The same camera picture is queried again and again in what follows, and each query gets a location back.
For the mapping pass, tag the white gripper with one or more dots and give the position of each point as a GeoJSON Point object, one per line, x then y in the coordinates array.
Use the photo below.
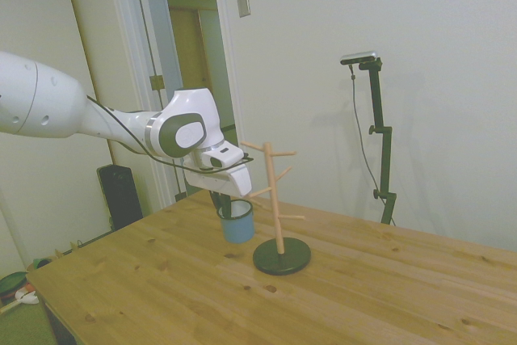
{"type": "Point", "coordinates": [226, 181]}

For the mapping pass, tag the blue enamel mug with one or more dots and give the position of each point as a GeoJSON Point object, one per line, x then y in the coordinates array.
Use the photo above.
{"type": "Point", "coordinates": [238, 230]}

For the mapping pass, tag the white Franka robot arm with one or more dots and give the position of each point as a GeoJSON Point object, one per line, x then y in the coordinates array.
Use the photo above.
{"type": "Point", "coordinates": [48, 102]}

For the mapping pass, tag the wooden mug tree black base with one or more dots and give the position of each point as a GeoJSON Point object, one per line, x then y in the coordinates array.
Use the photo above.
{"type": "Point", "coordinates": [282, 258]}

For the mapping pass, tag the black tower speaker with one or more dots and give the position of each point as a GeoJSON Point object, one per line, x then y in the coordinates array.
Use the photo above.
{"type": "Point", "coordinates": [121, 197]}

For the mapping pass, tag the brass door hinge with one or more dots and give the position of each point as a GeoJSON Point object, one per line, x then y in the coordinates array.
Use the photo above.
{"type": "Point", "coordinates": [156, 82]}

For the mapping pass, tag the white door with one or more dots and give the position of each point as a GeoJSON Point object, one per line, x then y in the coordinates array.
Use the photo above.
{"type": "Point", "coordinates": [169, 38]}

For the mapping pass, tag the white plastic toy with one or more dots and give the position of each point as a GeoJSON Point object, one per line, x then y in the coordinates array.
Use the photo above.
{"type": "Point", "coordinates": [27, 295]}

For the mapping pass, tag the green bowl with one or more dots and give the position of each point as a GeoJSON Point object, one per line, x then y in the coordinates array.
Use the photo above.
{"type": "Point", "coordinates": [12, 282]}

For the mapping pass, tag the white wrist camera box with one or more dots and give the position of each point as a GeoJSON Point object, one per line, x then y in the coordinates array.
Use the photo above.
{"type": "Point", "coordinates": [224, 156]}

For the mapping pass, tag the dark green camera stand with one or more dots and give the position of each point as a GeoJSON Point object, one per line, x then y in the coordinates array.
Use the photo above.
{"type": "Point", "coordinates": [381, 135]}

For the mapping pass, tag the grey exterior camera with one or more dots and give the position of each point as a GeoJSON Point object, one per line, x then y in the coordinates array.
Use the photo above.
{"type": "Point", "coordinates": [359, 57]}

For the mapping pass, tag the grey wall switch plate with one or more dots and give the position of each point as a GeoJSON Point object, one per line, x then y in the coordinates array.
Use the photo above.
{"type": "Point", "coordinates": [243, 2]}

